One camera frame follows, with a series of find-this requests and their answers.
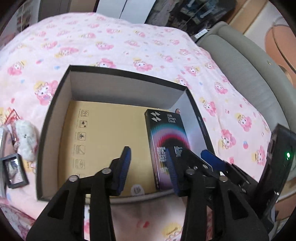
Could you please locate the black rainbow product box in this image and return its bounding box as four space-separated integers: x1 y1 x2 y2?
144 109 190 191

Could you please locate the small black picture frame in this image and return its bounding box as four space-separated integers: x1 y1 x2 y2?
1 153 29 189

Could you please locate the white plush toy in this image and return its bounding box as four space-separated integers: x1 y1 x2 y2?
15 120 38 162

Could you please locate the yellow cardboard sheet in box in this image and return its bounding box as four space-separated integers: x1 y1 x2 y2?
58 100 157 197

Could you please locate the black open cardboard box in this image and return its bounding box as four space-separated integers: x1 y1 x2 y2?
36 65 214 204

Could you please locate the pink cartoon print bedsheet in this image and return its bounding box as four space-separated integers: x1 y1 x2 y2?
0 11 273 241

